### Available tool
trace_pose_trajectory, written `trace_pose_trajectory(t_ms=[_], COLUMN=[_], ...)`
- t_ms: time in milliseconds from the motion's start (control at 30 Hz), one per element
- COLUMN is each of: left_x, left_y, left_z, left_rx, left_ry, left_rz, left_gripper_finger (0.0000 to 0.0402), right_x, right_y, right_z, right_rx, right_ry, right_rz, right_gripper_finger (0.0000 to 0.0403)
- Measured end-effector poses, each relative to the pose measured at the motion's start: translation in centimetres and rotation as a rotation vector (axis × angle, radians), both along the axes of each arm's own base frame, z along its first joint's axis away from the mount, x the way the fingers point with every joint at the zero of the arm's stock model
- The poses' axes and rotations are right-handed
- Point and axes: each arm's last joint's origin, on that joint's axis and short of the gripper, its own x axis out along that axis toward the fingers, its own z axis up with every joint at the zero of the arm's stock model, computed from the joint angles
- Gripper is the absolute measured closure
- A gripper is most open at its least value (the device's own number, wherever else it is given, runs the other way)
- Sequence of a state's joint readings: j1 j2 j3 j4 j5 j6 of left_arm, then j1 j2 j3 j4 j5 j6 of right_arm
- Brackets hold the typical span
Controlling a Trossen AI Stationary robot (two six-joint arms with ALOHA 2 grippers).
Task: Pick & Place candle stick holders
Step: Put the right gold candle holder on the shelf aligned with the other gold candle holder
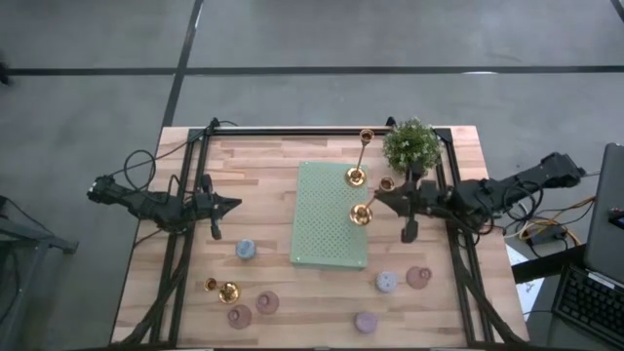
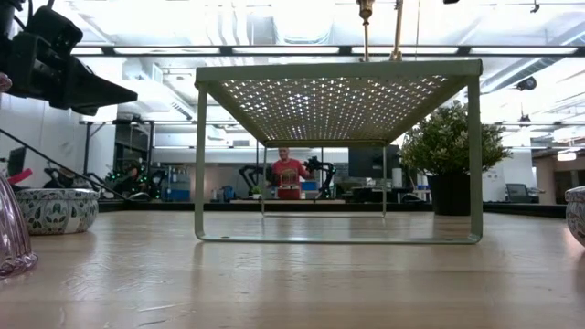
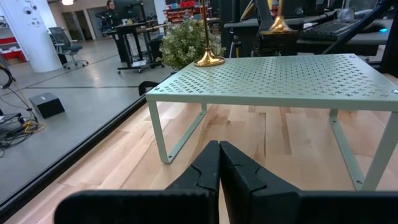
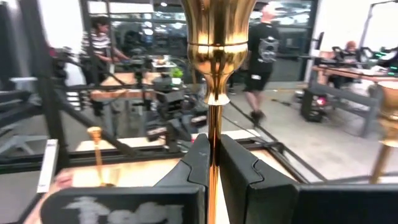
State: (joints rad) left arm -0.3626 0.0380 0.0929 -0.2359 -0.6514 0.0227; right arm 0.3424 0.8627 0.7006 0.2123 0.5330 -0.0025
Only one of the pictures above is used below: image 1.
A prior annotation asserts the black desk beam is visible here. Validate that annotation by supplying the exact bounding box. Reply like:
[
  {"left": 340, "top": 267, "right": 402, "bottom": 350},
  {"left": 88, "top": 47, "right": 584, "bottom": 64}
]
[{"left": 511, "top": 245, "right": 586, "bottom": 285}]

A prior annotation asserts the blue mosaic tealight holder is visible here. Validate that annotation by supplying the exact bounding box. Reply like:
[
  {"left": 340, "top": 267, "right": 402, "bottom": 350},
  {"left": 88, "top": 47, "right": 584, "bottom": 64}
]
[{"left": 235, "top": 238, "right": 257, "bottom": 260}]

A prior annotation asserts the yellow cable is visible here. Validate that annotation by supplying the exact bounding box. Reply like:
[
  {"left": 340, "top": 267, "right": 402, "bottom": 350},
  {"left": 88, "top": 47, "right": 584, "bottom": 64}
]
[{"left": 518, "top": 196, "right": 597, "bottom": 248}]

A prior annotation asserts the black aluminium frame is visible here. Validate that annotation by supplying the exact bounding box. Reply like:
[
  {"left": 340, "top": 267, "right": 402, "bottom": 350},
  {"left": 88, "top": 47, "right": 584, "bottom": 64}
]
[{"left": 114, "top": 116, "right": 526, "bottom": 350}]

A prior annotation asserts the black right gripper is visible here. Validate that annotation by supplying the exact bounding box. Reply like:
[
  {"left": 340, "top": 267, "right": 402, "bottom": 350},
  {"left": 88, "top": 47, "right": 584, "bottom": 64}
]
[{"left": 373, "top": 164, "right": 448, "bottom": 244}]

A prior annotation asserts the short gold candlestick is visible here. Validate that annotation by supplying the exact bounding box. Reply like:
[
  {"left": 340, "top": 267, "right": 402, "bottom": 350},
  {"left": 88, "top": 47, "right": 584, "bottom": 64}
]
[{"left": 203, "top": 277, "right": 241, "bottom": 305}]

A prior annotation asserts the grey laptop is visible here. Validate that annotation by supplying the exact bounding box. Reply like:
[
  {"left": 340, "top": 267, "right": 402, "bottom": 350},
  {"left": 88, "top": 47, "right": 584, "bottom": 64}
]
[{"left": 583, "top": 142, "right": 624, "bottom": 285}]

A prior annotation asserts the black cable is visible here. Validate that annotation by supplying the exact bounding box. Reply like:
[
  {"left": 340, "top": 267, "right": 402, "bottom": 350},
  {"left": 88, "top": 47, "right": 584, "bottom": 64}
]
[{"left": 110, "top": 148, "right": 158, "bottom": 194}]

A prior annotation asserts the pink glass candle holder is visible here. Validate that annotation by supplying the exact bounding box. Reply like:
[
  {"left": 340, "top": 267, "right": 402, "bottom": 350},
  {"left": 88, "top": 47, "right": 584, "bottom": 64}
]
[
  {"left": 255, "top": 291, "right": 281, "bottom": 316},
  {"left": 406, "top": 265, "right": 434, "bottom": 291},
  {"left": 226, "top": 304, "right": 254, "bottom": 331}
]

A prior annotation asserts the green perforated metal shelf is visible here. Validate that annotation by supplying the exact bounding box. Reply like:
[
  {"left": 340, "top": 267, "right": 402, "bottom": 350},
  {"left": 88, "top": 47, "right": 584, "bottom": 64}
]
[{"left": 290, "top": 161, "right": 370, "bottom": 271}]

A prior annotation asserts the potted green plant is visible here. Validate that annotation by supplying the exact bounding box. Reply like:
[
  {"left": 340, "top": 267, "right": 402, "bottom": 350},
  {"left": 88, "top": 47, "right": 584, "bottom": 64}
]
[{"left": 382, "top": 117, "right": 444, "bottom": 177}]

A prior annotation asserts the medium gold candlestick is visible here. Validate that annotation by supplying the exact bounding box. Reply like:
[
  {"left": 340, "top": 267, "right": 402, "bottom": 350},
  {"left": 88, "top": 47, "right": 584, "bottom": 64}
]
[{"left": 348, "top": 175, "right": 396, "bottom": 227}]

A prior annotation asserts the black power adapter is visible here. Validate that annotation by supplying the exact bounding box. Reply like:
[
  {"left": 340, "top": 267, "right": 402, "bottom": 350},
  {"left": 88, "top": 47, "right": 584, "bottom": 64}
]
[{"left": 528, "top": 228, "right": 566, "bottom": 248}]

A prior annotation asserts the grey metal stand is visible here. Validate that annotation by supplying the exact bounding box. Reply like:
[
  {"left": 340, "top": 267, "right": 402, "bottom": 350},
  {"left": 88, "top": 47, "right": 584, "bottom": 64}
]
[{"left": 0, "top": 194, "right": 79, "bottom": 351}]

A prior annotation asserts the tall gold candlestick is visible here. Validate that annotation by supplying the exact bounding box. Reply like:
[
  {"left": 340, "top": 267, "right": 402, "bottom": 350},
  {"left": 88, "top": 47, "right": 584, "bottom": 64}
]
[{"left": 344, "top": 128, "right": 375, "bottom": 188}]

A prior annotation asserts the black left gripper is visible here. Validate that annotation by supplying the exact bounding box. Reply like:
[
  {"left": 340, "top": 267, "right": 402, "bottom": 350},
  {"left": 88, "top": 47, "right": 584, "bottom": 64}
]
[{"left": 192, "top": 174, "right": 243, "bottom": 241}]

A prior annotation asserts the white paper sheet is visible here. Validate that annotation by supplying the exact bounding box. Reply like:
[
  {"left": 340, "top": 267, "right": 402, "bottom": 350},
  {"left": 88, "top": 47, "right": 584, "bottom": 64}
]
[{"left": 504, "top": 243, "right": 545, "bottom": 318}]

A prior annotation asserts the white dotted tealight holder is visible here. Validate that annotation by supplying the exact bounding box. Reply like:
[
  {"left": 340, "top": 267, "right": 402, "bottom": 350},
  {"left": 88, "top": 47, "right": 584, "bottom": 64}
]
[{"left": 374, "top": 271, "right": 399, "bottom": 294}]

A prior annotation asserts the pink mosaic tealight holder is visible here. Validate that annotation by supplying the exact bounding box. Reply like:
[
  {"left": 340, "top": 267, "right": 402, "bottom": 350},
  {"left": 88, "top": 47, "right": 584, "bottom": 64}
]
[{"left": 354, "top": 311, "right": 379, "bottom": 335}]

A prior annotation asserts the black keyboard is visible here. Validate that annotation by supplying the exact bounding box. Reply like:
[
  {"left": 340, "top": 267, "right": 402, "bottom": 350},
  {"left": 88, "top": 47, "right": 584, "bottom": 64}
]
[{"left": 552, "top": 264, "right": 624, "bottom": 348}]

